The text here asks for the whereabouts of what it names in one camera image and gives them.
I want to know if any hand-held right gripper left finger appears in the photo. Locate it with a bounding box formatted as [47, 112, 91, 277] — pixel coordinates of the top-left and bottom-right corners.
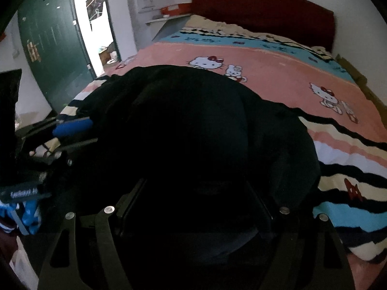
[38, 179, 149, 290]

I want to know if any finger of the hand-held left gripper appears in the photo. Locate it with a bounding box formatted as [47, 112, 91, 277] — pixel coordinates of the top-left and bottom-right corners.
[21, 116, 95, 139]
[29, 138, 99, 158]

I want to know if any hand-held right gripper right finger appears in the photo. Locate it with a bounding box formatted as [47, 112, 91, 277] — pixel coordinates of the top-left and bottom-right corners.
[245, 181, 356, 290]

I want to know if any black hooded jacket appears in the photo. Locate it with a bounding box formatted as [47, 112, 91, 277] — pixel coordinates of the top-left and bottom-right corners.
[54, 64, 321, 278]

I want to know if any green metal door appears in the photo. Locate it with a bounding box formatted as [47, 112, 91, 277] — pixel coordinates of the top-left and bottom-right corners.
[17, 0, 95, 113]

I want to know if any blue white striped cloth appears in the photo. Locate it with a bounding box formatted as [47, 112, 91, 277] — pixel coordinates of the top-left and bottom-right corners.
[0, 201, 43, 236]

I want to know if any pink cartoon printed blanket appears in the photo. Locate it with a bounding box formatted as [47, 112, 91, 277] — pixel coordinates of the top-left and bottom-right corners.
[30, 14, 387, 290]

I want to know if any orange box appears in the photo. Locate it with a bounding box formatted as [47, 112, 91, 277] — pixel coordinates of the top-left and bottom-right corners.
[160, 3, 193, 17]

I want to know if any olive green cloth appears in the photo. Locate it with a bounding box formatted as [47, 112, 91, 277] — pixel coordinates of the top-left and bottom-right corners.
[333, 53, 382, 110]

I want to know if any cream bed sheet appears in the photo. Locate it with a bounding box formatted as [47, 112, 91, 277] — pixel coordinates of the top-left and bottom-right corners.
[184, 14, 331, 59]

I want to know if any dark red bed headboard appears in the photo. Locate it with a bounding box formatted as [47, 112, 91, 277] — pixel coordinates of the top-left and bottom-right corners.
[192, 0, 337, 57]

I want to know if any white wall shelf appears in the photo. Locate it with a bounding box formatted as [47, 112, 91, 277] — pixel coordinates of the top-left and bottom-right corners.
[146, 15, 192, 26]

